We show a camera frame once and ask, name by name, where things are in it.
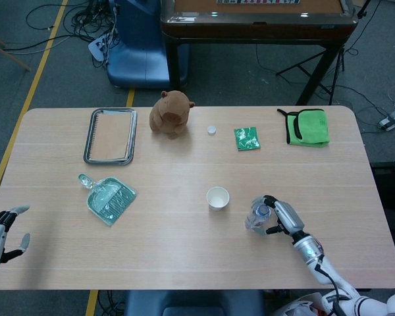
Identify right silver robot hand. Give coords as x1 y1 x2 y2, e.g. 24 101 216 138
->
262 194 306 237

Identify transparent plastic water bottle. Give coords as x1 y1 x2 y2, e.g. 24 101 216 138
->
244 194 273 235

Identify white paper cup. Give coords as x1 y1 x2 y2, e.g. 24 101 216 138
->
206 186 230 212

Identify green sachet packet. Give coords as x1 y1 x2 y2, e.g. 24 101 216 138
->
233 126 261 152

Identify white plastic bag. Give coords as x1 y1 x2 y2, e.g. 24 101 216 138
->
271 291 330 316

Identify green microfibre cloth black trim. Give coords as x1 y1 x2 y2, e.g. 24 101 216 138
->
276 108 330 148

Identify black equipment case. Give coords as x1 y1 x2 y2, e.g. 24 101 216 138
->
371 161 395 211

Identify grey metal tray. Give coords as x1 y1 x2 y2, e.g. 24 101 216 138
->
82 107 138 165

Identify green dustpan in plastic wrap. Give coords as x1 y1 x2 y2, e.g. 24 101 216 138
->
78 173 138 228

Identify dark blue chair seat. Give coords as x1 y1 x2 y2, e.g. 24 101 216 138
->
124 289 265 316

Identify white power strip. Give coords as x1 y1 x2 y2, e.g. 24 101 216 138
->
377 109 395 132

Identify black tripod stand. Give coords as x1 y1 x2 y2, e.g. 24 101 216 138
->
276 0 373 106

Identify brown spiral notebook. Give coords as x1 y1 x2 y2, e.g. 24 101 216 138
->
86 110 138 162

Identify brown capybara plush toy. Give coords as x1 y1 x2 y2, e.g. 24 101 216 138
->
149 90 196 139

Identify dark wooden mahjong table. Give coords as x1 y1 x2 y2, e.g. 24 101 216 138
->
160 0 359 106

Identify white socket board with plugs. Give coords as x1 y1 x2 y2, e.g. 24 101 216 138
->
88 32 117 63

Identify blue machine base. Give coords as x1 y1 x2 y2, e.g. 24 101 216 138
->
107 0 190 90

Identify wooden pole frame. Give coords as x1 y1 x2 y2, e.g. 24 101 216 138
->
0 32 32 72

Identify black floor cable bundle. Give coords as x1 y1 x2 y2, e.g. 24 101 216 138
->
26 0 119 66

